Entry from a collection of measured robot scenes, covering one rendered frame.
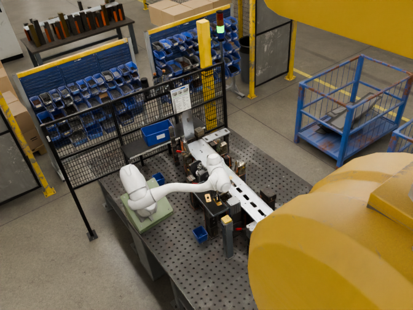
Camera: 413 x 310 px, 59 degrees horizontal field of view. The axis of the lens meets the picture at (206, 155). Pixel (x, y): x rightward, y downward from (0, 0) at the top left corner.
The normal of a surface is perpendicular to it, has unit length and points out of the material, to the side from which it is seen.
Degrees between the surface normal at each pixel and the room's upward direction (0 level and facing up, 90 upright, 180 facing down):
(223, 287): 0
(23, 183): 89
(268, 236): 60
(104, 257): 0
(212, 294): 0
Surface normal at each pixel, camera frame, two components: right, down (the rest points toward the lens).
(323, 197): -0.38, -0.90
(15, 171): 0.57, 0.53
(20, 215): -0.08, -0.76
